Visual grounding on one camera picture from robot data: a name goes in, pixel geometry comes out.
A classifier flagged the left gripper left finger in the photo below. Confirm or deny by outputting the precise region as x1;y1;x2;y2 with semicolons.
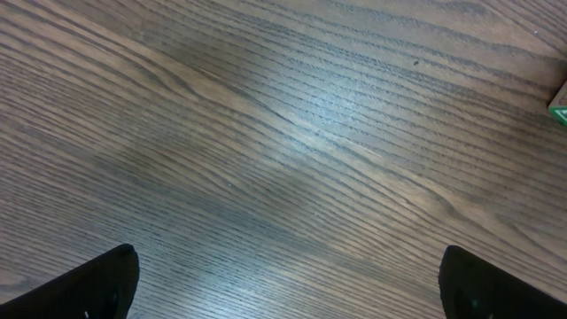
1;244;140;319

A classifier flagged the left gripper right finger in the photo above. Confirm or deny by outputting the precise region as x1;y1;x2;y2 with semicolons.
439;245;566;319

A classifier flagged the white green block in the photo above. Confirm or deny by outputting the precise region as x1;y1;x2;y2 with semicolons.
548;82;567;126

